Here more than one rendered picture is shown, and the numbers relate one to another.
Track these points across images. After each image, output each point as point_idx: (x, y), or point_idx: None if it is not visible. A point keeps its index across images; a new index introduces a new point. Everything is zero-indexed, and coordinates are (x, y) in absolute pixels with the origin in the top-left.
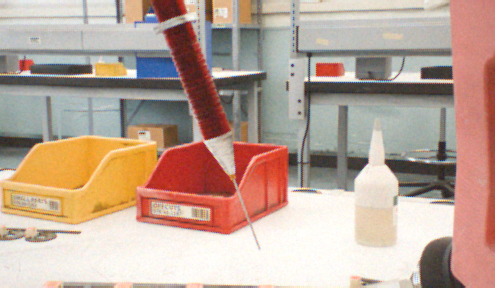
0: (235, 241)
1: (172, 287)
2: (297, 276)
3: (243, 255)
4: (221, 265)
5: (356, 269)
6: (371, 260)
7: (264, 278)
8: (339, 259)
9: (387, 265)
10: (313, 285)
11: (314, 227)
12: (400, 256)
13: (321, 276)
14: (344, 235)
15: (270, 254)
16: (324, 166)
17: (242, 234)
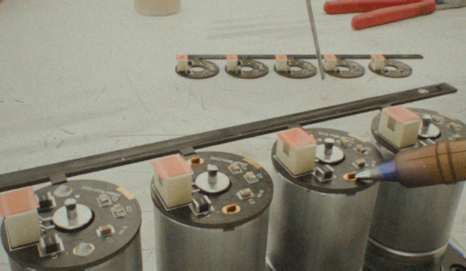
0: None
1: (92, 166)
2: (105, 66)
3: (17, 49)
4: None
5: (164, 45)
6: (171, 31)
7: (67, 77)
8: (137, 36)
9: (191, 35)
10: (133, 74)
11: (79, 1)
12: (196, 22)
13: (133, 61)
14: (120, 6)
15: (51, 43)
16: None
17: None
